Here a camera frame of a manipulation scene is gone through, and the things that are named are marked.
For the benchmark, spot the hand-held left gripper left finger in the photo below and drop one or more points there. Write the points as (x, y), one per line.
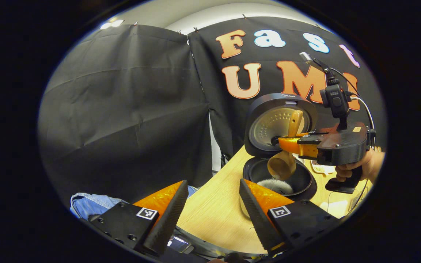
(170, 223)

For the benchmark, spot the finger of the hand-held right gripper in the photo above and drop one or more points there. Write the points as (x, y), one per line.
(305, 150)
(323, 130)

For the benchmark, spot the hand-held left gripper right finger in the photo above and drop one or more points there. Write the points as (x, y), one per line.
(258, 224)

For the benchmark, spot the wooden spoon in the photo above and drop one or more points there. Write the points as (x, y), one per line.
(283, 166)

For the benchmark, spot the white rice pile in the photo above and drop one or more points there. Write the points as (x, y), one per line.
(278, 187)

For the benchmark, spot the black rice cooker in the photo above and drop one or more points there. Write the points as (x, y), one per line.
(261, 124)

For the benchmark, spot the white divided bean dish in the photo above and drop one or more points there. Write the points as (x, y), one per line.
(323, 168)

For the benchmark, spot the person's blue jeans leg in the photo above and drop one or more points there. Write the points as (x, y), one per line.
(93, 204)

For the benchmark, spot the black backdrop cloth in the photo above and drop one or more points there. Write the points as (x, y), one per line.
(122, 109)

